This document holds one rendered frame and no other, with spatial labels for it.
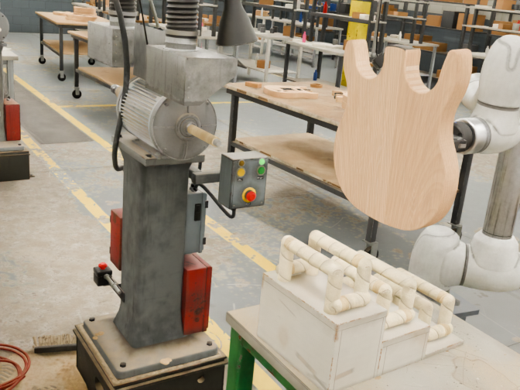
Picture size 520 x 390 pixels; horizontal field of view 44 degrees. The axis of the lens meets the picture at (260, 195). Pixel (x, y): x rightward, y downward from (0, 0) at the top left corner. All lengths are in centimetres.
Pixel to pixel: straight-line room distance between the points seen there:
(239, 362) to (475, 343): 61
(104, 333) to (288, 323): 146
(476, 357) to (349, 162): 57
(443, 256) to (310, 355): 100
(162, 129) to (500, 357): 128
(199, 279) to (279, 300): 121
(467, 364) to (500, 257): 76
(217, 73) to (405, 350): 97
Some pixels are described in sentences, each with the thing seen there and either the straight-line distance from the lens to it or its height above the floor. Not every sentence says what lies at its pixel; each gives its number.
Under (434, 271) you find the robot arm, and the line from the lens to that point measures 236.
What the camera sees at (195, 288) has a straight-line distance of 269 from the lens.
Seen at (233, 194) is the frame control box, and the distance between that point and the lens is 242.
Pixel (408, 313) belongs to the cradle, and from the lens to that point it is 156.
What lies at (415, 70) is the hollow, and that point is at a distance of 142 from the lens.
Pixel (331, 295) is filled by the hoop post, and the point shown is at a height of 115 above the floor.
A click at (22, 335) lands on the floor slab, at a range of 344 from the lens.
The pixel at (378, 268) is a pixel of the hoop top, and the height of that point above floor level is 112.
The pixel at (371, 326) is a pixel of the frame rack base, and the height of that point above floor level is 107.
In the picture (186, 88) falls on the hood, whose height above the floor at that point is 144.
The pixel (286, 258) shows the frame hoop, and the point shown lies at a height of 116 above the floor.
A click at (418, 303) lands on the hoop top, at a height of 104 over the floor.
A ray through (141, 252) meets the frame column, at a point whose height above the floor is 72.
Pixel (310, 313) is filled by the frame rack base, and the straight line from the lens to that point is 141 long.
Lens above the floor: 175
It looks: 18 degrees down
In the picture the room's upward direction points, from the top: 5 degrees clockwise
